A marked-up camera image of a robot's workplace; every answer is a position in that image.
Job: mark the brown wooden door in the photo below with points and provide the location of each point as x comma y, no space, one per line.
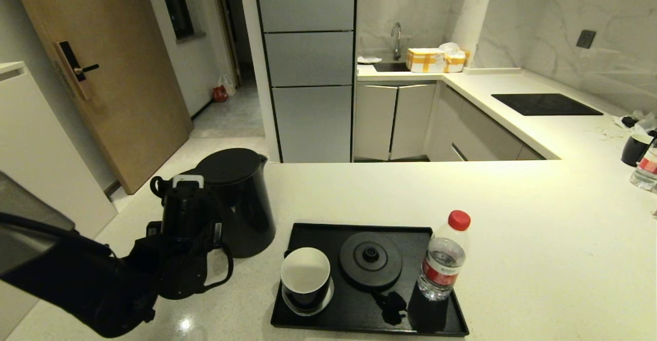
118,48

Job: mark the dark kitchen sink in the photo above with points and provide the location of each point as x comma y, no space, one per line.
390,67

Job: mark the water bottle red label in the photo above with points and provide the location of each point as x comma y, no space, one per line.
646,169
442,264

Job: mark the crumpled white plastic wrapper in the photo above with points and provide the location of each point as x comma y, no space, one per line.
645,122

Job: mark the small black object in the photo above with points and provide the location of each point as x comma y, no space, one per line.
628,121

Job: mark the black mug white interior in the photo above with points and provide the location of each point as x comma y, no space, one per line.
635,150
305,272

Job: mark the white dish cloth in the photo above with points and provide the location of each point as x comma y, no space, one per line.
368,59

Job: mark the black gold door lock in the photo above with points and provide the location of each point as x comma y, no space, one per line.
72,65

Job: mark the chrome sink faucet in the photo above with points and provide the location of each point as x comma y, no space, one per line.
397,41

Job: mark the small cardboard box yellow tape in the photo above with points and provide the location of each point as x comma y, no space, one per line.
456,62

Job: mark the black induction cooktop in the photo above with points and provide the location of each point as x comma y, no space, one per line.
545,105

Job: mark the tall grey refrigerator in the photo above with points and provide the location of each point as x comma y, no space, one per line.
308,48

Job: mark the beige lower cabinet door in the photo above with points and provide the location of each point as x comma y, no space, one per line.
413,119
373,121

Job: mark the black electric kettle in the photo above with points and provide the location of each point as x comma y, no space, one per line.
246,202

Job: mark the round black kettle base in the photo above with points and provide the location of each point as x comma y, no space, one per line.
370,264

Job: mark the white storage cabinet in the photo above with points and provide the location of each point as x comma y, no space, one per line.
41,151

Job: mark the dark wall socket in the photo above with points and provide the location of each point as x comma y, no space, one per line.
585,39

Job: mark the black rectangular serving tray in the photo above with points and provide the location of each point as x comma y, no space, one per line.
354,315

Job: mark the beige drawer cabinet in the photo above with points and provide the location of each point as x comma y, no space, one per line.
477,134

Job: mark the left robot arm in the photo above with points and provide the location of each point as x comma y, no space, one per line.
77,279

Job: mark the dark window pane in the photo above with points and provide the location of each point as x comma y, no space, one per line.
177,4

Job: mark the crumpled white plastic bag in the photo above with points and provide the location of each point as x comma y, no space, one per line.
450,47

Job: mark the red plastic bag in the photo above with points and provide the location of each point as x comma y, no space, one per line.
220,94

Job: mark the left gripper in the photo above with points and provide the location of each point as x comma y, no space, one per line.
179,264

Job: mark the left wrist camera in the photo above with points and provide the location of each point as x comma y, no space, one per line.
185,207

